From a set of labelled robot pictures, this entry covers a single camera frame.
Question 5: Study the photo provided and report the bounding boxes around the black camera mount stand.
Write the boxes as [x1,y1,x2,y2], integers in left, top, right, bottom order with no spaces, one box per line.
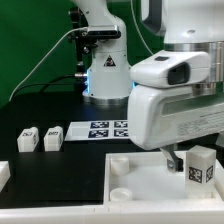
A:
[68,7,95,87]

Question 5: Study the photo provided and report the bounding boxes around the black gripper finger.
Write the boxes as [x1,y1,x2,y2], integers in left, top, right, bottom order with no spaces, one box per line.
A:
[215,131,224,148]
[160,144,184,173]

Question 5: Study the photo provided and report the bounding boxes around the black cable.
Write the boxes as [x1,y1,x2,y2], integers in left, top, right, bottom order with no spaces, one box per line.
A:
[15,75,88,98]

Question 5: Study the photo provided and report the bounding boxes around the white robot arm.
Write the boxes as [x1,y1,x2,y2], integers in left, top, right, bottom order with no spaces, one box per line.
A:
[73,0,224,171]

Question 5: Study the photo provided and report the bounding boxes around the white square tabletop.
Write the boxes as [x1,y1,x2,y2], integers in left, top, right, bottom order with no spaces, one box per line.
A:
[104,152,224,203]

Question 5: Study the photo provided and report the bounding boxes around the white cable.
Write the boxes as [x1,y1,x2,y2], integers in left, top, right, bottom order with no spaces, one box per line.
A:
[8,0,156,102]

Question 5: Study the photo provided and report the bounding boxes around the grey camera bar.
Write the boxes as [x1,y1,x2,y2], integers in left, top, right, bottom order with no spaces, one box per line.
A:
[87,25,121,39]

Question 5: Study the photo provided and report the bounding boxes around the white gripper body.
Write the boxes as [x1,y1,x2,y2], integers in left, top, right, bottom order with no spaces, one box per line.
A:
[127,85,224,150]

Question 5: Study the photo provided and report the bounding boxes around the white fiducial tag plate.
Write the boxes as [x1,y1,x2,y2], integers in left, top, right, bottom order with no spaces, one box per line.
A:
[65,120,129,141]

